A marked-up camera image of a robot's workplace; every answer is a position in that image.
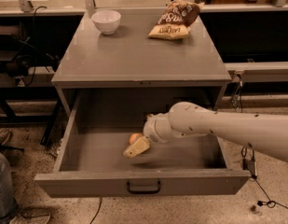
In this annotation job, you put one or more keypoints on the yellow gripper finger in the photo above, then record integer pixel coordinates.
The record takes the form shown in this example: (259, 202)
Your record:
(138, 147)

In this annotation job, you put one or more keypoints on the open grey top drawer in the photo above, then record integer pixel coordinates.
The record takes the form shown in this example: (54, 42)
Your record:
(91, 161)

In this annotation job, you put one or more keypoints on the person's jeans leg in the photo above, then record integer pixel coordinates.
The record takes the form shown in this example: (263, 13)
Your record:
(8, 204)

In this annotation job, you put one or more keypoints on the black drawer handle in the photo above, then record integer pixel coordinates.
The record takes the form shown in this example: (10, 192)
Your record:
(144, 188)

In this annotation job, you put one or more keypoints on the grey shoe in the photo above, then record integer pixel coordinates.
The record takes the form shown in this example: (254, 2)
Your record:
(32, 216)

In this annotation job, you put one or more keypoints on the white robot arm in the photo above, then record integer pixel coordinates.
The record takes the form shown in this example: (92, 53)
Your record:
(264, 133)

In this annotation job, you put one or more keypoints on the brown chip bag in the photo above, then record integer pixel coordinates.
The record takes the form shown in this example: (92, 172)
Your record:
(176, 21)

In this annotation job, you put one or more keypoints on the white ceramic bowl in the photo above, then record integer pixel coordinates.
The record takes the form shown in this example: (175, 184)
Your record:
(106, 21)

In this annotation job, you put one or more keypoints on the orange fruit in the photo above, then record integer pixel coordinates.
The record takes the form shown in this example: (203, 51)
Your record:
(134, 137)

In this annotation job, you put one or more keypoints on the grey cabinet counter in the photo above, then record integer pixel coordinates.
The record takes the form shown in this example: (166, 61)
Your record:
(130, 58)

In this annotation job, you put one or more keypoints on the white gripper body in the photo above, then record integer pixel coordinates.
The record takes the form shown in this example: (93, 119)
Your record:
(152, 129)

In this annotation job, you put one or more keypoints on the dark machinery on shelf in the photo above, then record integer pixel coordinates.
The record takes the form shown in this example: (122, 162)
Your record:
(19, 58)

